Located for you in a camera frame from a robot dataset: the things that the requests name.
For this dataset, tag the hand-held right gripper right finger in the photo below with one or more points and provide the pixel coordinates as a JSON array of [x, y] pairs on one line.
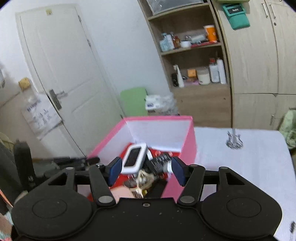
[[179, 170]]

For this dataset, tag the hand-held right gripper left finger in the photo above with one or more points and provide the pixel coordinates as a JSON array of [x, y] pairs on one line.
[[115, 171]]

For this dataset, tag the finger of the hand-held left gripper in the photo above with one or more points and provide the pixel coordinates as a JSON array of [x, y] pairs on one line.
[[87, 161]]

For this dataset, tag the black power bank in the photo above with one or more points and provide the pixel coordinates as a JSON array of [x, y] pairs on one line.
[[157, 163]]

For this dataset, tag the pink rounded case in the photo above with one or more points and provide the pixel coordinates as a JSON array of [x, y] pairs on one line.
[[122, 193]]

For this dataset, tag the pink cardboard box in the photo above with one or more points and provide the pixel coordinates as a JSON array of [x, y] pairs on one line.
[[189, 148]]

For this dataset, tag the beige hair claw clip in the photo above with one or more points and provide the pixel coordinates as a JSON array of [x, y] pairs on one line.
[[144, 178]]

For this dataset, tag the dark cloth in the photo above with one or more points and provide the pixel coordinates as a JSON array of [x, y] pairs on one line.
[[9, 176]]

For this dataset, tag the white device with dark screen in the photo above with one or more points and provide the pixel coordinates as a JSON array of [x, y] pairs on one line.
[[134, 157]]

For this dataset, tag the red flat box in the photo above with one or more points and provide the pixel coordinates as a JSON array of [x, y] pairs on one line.
[[152, 153]]

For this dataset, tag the printed plastic bag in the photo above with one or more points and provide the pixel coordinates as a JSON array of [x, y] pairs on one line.
[[39, 115]]

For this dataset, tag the clear plastic bag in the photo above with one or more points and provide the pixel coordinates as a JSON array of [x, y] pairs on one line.
[[161, 103]]

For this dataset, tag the light green panel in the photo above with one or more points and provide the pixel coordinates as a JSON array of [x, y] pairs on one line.
[[133, 102]]

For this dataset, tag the wooden shelf unit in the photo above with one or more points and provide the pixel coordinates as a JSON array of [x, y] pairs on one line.
[[203, 102]]

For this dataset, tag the white striped tablecloth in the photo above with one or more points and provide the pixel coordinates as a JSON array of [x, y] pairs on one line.
[[254, 166]]

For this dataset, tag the yellow door hook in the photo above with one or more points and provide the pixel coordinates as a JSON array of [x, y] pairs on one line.
[[24, 83]]

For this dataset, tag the pink flat packet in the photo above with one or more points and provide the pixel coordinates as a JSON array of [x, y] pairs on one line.
[[192, 81]]

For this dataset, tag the small dark jar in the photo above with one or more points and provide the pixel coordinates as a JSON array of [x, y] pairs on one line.
[[174, 80]]

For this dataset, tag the white spray bottle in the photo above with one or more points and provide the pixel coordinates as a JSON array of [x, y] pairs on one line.
[[179, 77]]

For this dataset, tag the white door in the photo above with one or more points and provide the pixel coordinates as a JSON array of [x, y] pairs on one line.
[[69, 69]]

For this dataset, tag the white round jar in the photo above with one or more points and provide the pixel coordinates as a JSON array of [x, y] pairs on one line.
[[203, 76]]

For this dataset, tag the small orange box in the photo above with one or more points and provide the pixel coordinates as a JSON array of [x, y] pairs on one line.
[[191, 73]]

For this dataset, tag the clear bottle with red cap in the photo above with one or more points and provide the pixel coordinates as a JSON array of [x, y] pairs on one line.
[[214, 73]]

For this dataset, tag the tall white bottle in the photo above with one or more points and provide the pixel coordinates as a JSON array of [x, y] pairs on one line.
[[222, 71]]

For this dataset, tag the pale green cloth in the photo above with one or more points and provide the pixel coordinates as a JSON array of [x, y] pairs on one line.
[[289, 127]]

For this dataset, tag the small white cup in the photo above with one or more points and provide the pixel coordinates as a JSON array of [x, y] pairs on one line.
[[185, 44]]

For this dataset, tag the blue and white box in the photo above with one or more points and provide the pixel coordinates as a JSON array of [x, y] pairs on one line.
[[166, 42]]

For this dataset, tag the small brown bottle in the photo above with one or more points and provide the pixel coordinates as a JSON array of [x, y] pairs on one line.
[[177, 42]]

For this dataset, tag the red flat tray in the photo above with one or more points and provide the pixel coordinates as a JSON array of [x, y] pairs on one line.
[[205, 44]]

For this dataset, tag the white tube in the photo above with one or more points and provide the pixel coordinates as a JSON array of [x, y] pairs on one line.
[[196, 39]]

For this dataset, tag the light wooden wardrobe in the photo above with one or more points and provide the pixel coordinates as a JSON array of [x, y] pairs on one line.
[[254, 58]]

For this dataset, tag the orange canister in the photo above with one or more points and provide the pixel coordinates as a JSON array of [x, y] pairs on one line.
[[211, 33]]

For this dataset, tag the teal fabric pouch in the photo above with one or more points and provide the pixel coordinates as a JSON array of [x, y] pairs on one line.
[[235, 16]]

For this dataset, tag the clear plastic container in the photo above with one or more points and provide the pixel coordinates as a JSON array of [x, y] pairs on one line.
[[173, 5]]

